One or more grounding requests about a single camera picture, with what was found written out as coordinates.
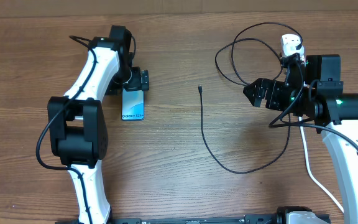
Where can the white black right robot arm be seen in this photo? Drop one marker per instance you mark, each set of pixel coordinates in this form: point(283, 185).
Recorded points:
point(313, 88)

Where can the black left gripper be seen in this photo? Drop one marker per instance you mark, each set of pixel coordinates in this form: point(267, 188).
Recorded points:
point(138, 80)

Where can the blue Galaxy smartphone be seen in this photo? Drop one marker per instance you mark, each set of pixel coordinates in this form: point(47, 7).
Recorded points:
point(133, 105)

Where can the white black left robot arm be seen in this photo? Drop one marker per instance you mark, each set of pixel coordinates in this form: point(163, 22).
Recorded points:
point(76, 123)

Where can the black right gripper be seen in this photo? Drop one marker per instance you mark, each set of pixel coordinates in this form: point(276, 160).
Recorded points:
point(273, 90)

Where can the white power strip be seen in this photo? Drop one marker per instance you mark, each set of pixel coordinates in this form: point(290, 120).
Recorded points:
point(287, 38)

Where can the white charger plug adapter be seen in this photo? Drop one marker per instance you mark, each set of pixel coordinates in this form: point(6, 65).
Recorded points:
point(291, 48)

